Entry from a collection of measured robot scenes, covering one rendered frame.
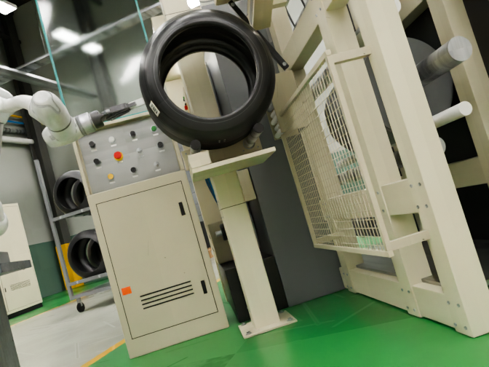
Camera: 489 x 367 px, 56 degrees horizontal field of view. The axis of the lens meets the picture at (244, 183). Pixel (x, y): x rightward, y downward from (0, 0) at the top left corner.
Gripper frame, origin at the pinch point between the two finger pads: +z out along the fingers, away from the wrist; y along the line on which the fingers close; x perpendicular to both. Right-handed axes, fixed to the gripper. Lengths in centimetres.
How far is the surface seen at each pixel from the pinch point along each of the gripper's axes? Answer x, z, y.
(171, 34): -18.2, 25.0, -13.0
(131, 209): 37, -25, 53
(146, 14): -363, 87, 666
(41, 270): -7, -397, 1058
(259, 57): 5, 56, -13
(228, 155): 34, 31, 24
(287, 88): 15, 72, 19
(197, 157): 34.0, 14.2, -10.7
